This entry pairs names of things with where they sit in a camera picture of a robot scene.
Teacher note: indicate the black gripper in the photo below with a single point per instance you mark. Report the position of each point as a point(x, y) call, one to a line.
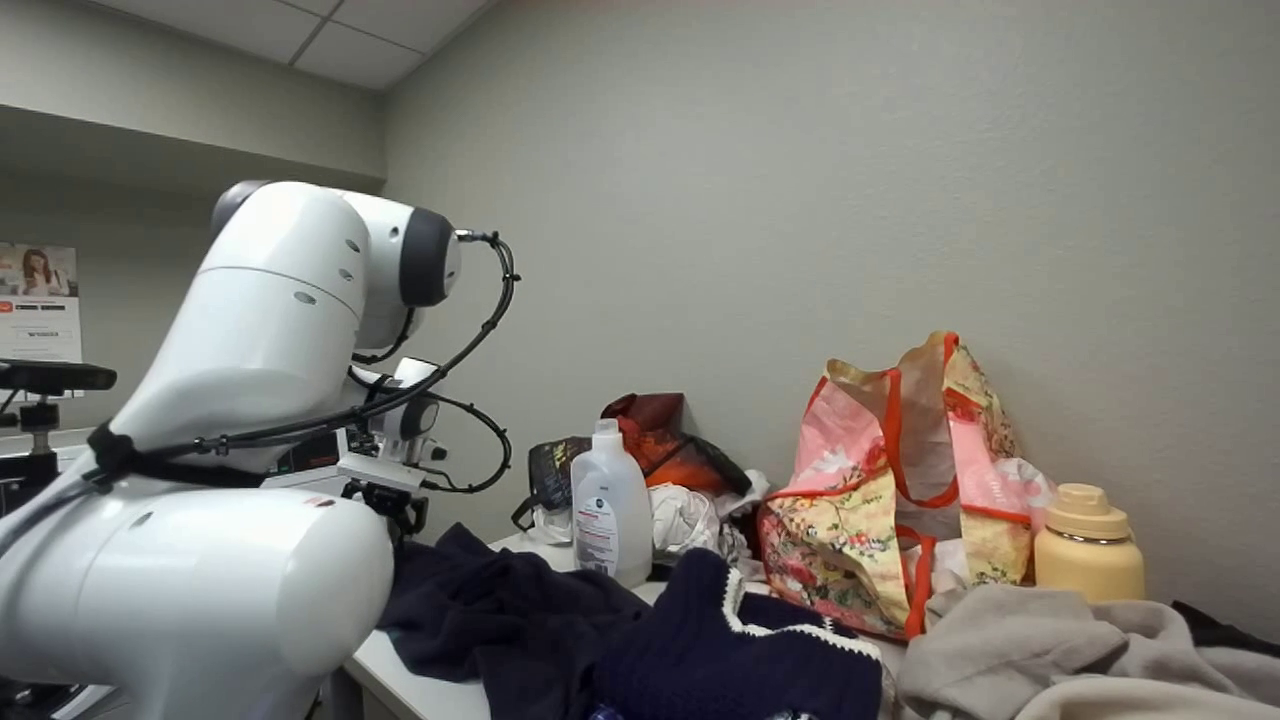
point(399, 508)

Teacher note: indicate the navy fleece garment orange print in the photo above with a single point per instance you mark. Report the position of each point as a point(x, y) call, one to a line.
point(506, 625)

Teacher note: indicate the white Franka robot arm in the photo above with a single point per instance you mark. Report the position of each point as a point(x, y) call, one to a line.
point(255, 386)

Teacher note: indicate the cream beige garment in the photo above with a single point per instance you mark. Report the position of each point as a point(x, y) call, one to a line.
point(1053, 662)

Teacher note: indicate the black printed tote bag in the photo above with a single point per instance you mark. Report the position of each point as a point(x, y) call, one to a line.
point(551, 471)

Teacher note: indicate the white detergent bottle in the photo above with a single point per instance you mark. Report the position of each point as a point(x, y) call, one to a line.
point(609, 515)

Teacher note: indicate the white plastic bag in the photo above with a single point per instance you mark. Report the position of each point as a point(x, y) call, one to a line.
point(693, 521)

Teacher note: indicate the navy knit sweater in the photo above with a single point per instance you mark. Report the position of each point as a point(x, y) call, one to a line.
point(726, 654)

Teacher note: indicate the black stand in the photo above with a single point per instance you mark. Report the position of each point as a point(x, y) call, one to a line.
point(41, 381)

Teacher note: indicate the pink floral tote bag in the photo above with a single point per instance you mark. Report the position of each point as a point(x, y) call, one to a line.
point(880, 494)

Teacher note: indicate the pale yellow jug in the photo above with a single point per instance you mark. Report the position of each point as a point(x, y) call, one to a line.
point(1087, 552)

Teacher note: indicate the black cloth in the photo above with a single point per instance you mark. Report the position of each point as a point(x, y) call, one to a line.
point(1225, 625)

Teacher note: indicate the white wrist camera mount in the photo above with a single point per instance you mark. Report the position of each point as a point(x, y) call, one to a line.
point(392, 471)

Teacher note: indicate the wall poster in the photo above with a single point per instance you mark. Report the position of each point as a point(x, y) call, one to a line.
point(37, 300)

